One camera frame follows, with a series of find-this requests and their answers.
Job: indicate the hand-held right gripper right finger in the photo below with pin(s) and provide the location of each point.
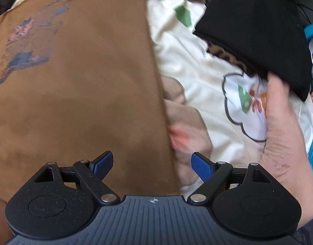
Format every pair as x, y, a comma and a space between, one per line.
202, 166

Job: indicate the cream bear print bedsheet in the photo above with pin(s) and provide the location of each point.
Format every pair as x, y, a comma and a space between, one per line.
197, 56

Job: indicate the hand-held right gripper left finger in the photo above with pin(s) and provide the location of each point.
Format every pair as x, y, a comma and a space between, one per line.
104, 162

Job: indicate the brown printed t-shirt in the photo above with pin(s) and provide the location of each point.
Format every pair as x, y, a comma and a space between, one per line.
82, 81

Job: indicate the folded black clothes stack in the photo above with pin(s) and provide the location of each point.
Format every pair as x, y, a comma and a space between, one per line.
253, 25

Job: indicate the person's grey trousers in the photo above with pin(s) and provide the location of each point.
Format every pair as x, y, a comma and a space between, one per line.
310, 232

